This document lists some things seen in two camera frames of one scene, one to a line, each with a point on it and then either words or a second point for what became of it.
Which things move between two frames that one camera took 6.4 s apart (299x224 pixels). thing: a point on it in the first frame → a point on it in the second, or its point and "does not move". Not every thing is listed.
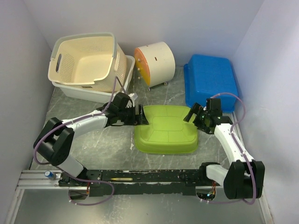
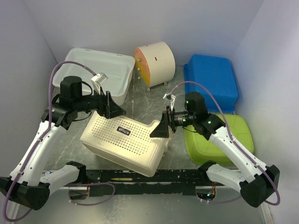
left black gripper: (137, 120) → (107, 102)
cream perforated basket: (92, 60) → (125, 142)
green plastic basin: (167, 131) → (206, 151)
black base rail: (123, 182) does not move
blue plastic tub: (210, 77) does not move
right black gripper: (196, 109) → (161, 130)
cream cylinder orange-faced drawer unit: (156, 63) does not move
